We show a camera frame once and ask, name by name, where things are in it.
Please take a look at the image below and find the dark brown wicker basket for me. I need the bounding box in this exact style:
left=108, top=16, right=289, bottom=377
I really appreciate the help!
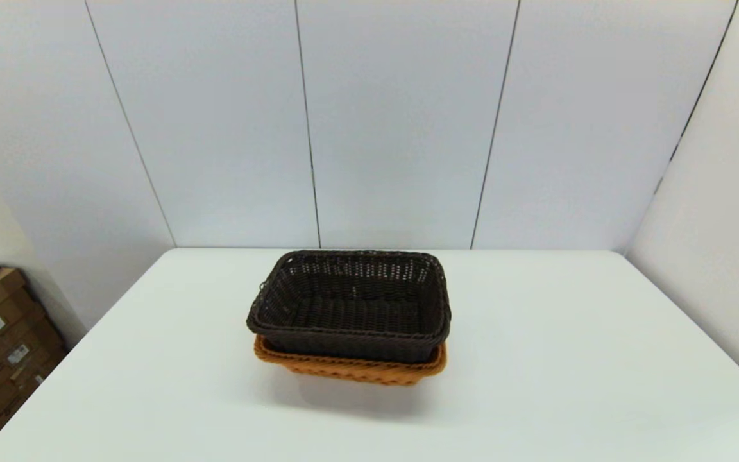
left=246, top=250, right=452, bottom=364

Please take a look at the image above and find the orange wicker basket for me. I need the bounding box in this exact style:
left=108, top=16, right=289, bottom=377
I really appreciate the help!
left=253, top=334, right=448, bottom=386

